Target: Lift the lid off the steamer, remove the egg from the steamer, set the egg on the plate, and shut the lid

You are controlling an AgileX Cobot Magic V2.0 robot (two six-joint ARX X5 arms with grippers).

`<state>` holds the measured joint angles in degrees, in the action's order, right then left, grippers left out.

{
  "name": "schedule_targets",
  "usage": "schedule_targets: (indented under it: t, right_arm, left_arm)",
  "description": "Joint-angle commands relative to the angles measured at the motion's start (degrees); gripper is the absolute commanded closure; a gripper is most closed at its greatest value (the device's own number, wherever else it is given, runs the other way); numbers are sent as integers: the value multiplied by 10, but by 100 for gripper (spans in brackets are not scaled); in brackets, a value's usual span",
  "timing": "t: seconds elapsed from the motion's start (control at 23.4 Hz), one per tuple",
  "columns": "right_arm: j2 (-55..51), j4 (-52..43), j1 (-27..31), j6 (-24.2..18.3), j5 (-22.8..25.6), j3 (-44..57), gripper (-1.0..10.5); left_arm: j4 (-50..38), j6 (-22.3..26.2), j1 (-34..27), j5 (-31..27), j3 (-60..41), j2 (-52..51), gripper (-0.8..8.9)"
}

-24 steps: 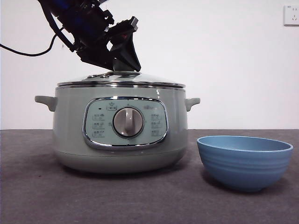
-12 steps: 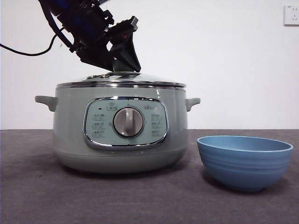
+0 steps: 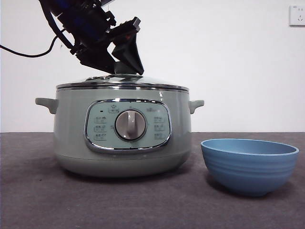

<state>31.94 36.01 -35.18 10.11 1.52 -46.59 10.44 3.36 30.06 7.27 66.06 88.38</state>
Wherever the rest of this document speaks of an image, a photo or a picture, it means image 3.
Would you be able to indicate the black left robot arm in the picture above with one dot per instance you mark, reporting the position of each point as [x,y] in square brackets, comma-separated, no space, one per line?
[78,19]

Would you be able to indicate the white wall socket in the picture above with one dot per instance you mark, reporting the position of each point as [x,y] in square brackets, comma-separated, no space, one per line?
[297,15]

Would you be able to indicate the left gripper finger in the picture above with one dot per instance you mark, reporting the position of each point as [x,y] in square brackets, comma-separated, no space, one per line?
[131,55]
[95,59]

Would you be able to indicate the glass lid with green knob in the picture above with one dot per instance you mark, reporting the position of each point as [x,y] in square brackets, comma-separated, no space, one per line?
[155,81]

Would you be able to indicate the pale green electric steamer pot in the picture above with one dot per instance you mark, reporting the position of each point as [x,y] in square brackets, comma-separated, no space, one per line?
[69,133]

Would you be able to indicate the blue ribbed bowl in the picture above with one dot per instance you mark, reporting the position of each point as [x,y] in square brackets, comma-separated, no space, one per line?
[249,171]

